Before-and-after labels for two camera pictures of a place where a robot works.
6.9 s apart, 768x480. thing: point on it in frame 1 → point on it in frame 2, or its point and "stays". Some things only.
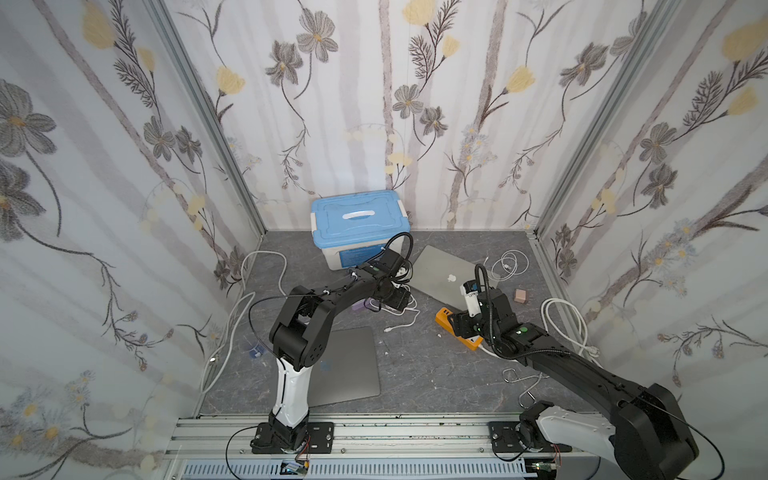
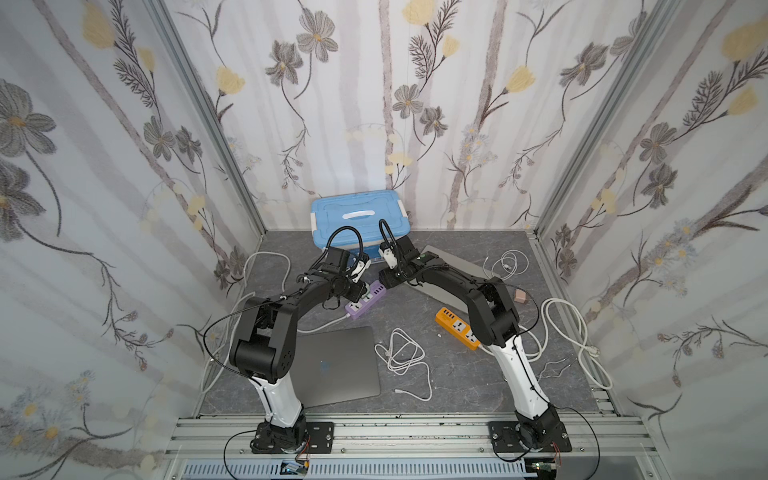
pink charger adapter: x=520 y=295 stays
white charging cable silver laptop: x=512 y=262 stays
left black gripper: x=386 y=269 → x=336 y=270
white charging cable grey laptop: x=403 y=312 → x=403 y=353
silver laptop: x=442 y=275 stays
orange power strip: x=442 y=317 stays
